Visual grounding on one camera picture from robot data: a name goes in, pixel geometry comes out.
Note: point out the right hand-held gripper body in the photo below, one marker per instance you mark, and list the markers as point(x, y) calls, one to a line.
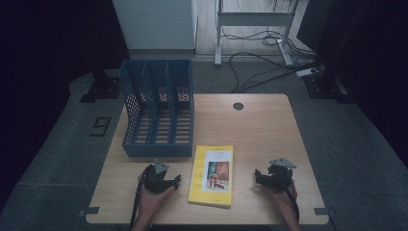
point(280, 176)

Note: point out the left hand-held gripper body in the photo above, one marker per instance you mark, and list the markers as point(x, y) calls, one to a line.
point(155, 181)

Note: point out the yellow book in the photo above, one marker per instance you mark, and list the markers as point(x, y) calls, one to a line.
point(200, 179)

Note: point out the person's left hand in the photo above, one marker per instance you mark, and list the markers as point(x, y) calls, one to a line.
point(154, 202)

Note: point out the blue file rack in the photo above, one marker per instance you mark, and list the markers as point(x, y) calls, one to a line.
point(158, 149)

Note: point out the grey tape piece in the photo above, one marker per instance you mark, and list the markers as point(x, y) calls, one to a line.
point(91, 210)
point(322, 211)

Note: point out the dark round table grommet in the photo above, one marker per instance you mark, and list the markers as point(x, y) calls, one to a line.
point(238, 106)

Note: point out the black stand base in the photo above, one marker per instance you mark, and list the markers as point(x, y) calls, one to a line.
point(102, 89)
point(324, 88)

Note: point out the white power strip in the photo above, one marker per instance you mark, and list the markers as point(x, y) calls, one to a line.
point(306, 72)

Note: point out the white cabinet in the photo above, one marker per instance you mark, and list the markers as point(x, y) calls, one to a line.
point(157, 25)

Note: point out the dark curtain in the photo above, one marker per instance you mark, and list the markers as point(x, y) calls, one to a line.
point(369, 48)
point(38, 64)

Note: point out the white desk frame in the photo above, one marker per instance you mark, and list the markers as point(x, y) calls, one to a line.
point(253, 18)

